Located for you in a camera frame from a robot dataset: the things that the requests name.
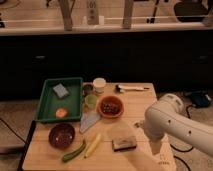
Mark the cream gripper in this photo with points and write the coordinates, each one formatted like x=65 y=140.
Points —
x=155 y=146

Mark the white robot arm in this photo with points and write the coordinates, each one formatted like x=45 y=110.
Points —
x=163 y=116

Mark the orange bowl with contents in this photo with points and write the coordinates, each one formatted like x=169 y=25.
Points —
x=110 y=107

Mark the purple bowl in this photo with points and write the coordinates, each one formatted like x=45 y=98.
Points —
x=62 y=135

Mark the metal fork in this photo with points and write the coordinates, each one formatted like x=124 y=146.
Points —
x=139 y=124

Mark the yellow banana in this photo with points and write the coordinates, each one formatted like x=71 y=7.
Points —
x=93 y=145

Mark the dark blue floor object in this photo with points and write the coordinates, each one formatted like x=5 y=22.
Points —
x=200 y=99

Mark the grey folded cloth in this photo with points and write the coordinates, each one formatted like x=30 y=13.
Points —
x=88 y=120

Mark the light green cup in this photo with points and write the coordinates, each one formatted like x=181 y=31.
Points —
x=90 y=101

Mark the white cup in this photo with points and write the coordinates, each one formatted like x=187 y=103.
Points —
x=99 y=84

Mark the small dark cup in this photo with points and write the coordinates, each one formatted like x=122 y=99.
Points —
x=87 y=89

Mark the green cucumber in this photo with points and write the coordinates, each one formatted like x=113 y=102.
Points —
x=69 y=156

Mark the orange round object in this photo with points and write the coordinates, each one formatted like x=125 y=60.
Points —
x=61 y=113

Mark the green plastic tray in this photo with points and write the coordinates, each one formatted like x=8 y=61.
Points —
x=50 y=102

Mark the blue-grey sponge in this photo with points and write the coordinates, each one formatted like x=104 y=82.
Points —
x=60 y=91

